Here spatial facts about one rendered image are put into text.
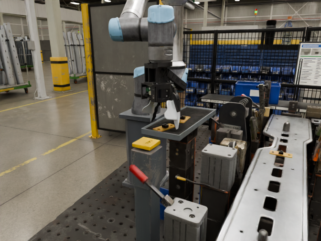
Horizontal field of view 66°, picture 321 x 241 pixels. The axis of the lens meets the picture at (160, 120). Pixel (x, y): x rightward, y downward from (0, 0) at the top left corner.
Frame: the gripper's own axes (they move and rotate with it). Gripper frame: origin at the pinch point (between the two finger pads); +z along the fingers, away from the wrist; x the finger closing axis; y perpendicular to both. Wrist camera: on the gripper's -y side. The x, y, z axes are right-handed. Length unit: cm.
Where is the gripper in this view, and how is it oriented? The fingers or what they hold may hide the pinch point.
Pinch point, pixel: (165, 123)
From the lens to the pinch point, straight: 82.0
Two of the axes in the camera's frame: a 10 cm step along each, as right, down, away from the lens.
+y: -7.1, 2.0, -6.7
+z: 0.0, 9.6, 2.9
